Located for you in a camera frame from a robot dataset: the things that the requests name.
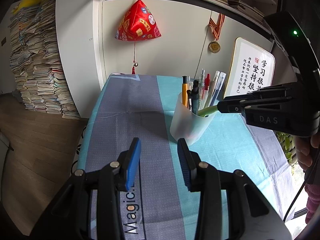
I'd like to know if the blue ink capped pen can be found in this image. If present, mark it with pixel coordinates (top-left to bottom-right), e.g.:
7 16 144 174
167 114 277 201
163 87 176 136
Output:
210 72 226 106

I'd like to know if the frosted plastic cup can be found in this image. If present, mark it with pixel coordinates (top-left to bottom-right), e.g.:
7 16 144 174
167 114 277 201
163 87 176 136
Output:
170 93 217 146

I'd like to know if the white capped pen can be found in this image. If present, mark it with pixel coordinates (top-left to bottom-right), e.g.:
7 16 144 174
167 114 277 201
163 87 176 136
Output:
204 70 220 108

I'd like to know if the red grip pen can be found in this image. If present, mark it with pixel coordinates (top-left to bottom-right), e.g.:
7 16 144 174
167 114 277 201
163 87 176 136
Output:
200 73 210 110

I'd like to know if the clear pen white grip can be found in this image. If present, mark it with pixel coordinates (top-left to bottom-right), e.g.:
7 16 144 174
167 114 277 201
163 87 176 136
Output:
187 76 193 108

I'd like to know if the orange black pen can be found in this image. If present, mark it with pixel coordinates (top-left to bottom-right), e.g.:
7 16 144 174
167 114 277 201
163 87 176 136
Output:
182 76 188 108

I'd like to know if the pink sleeve forearm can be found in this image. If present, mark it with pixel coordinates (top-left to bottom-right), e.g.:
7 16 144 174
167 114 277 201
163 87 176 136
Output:
305 184 320 224

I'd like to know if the right hand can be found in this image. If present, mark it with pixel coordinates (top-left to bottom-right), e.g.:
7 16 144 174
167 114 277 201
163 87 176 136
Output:
294 134 319 171

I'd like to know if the green potted plant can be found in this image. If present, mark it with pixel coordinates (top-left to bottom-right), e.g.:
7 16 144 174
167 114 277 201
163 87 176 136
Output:
275 132 297 166

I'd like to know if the calligraphy framed board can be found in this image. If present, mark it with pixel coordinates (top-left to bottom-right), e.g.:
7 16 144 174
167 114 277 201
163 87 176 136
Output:
224 37 276 96

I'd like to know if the blue grey tablecloth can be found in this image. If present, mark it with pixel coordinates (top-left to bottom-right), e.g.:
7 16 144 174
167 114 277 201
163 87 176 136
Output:
78 74 293 239

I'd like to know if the gold medal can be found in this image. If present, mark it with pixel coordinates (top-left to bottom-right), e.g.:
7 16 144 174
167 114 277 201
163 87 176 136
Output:
208 41 221 54

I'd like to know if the orange striped medal ribbon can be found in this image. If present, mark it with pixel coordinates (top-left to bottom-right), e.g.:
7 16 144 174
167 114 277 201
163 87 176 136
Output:
209 14 225 41

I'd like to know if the stack of papers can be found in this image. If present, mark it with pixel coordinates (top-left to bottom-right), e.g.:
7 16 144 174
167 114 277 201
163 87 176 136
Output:
9 0 80 119

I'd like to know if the red hanging ornament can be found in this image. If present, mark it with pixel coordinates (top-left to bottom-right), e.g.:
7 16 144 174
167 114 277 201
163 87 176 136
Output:
115 0 162 74

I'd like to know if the black cable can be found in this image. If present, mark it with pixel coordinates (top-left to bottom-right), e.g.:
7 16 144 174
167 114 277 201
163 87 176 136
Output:
283 171 309 222

